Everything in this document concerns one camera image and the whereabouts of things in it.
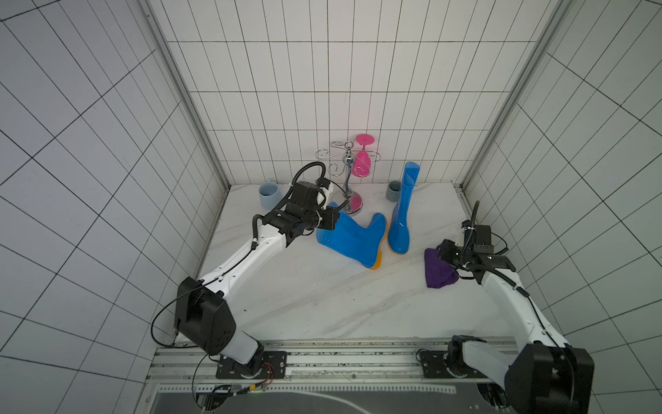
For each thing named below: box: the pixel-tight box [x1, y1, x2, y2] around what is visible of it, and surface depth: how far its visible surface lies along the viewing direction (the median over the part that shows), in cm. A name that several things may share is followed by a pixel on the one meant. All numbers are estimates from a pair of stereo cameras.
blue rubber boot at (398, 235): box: [387, 161, 421, 255], surface depth 99 cm
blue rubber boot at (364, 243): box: [316, 201, 388, 270], surface depth 92 cm
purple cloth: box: [424, 247, 460, 289], surface depth 91 cm
